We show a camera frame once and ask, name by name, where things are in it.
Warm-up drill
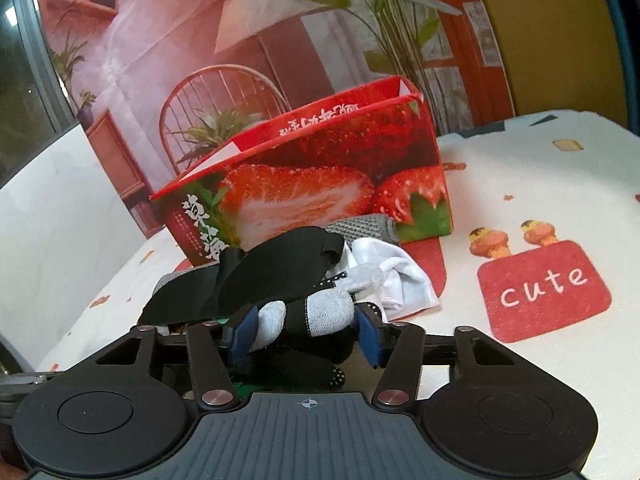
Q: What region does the black cloth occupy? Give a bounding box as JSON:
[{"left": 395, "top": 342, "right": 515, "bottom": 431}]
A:
[{"left": 137, "top": 226, "right": 347, "bottom": 327}]

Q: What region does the dark glass window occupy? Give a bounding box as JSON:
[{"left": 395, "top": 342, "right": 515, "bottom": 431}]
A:
[{"left": 0, "top": 0, "right": 82, "bottom": 187}]

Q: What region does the white cartoon print tablecloth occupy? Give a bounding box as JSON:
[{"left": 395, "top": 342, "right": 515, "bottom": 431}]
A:
[{"left": 37, "top": 109, "right": 640, "bottom": 480}]

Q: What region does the red strawberry print cardboard box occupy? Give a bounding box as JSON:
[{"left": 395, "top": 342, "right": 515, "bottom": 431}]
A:
[{"left": 149, "top": 75, "right": 455, "bottom": 269}]

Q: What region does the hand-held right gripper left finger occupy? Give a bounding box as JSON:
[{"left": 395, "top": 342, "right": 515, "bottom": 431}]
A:
[{"left": 95, "top": 305, "right": 261, "bottom": 409}]

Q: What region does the grey black sock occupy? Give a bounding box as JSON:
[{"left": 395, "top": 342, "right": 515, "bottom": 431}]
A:
[{"left": 227, "top": 260, "right": 393, "bottom": 392}]

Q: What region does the white cloth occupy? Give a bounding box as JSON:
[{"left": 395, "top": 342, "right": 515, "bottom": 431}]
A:
[{"left": 344, "top": 237, "right": 441, "bottom": 322}]

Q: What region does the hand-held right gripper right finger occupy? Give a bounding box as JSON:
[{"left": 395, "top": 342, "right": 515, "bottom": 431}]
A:
[{"left": 352, "top": 305, "right": 526, "bottom": 407}]

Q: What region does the grey knit cloth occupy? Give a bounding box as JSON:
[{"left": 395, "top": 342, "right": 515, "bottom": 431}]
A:
[{"left": 325, "top": 213, "right": 402, "bottom": 247}]

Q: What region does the blue fabric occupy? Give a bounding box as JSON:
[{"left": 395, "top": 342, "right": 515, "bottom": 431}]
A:
[{"left": 592, "top": 0, "right": 640, "bottom": 137}]

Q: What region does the white marble pattern board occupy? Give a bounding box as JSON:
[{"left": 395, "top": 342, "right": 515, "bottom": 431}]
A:
[{"left": 0, "top": 125, "right": 152, "bottom": 377}]

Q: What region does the printed room scene backdrop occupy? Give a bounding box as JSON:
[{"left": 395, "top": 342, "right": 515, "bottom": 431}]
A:
[{"left": 35, "top": 0, "right": 519, "bottom": 239}]

